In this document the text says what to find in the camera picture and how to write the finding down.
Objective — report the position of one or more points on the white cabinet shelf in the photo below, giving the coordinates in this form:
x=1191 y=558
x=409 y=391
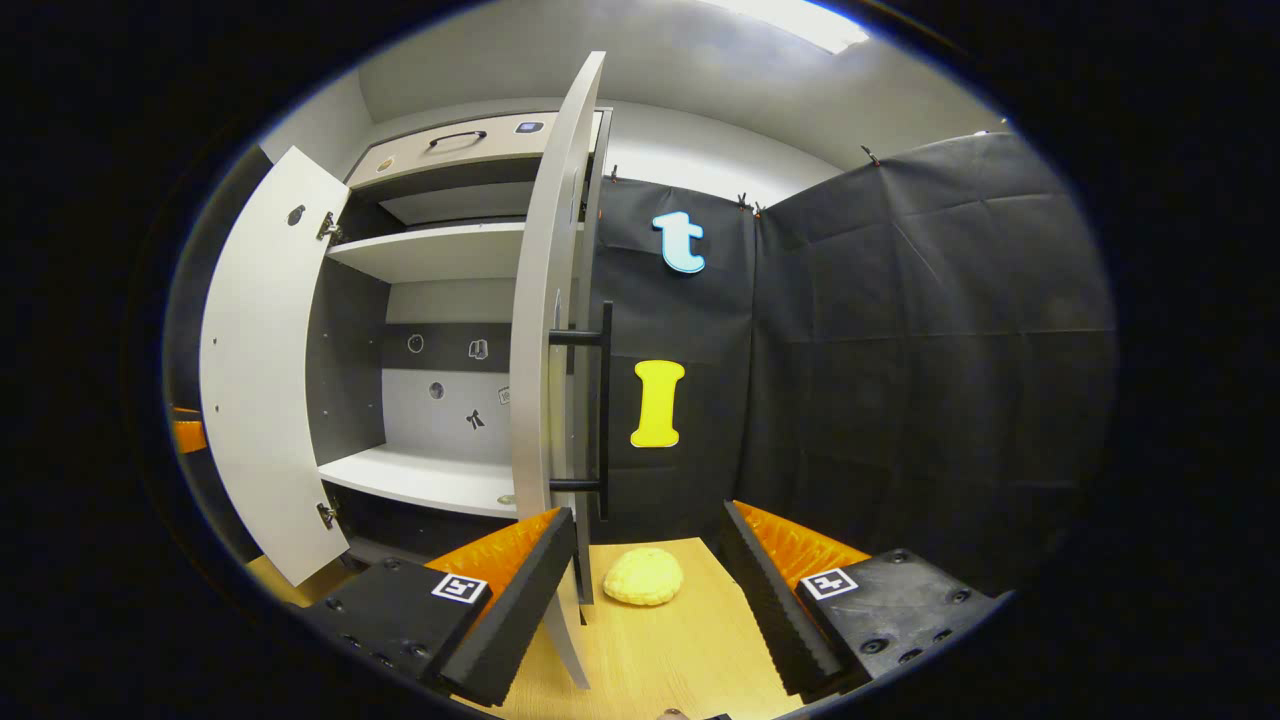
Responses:
x=440 y=252

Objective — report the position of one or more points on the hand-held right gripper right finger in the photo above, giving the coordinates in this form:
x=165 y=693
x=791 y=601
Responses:
x=770 y=610

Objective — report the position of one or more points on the black backdrop cloth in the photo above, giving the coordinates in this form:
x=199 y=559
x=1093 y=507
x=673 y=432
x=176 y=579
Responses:
x=900 y=350

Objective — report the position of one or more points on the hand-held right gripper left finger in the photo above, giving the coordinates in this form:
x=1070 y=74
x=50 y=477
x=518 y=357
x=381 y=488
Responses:
x=525 y=610

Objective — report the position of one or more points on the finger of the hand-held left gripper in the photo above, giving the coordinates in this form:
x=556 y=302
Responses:
x=190 y=432

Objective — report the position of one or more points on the grey cabinet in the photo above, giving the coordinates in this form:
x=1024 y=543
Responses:
x=440 y=300

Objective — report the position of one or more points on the beige cabinet drawer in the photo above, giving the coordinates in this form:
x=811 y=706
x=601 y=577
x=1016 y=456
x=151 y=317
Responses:
x=450 y=160

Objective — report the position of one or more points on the yellow bread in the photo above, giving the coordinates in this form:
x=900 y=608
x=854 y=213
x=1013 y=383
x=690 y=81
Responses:
x=643 y=577

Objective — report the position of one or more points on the grey cabinet door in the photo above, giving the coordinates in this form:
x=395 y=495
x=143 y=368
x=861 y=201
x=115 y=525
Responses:
x=260 y=380
x=545 y=250

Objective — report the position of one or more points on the long ceiling light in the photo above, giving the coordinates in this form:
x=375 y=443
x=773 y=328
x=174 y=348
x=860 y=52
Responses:
x=790 y=22

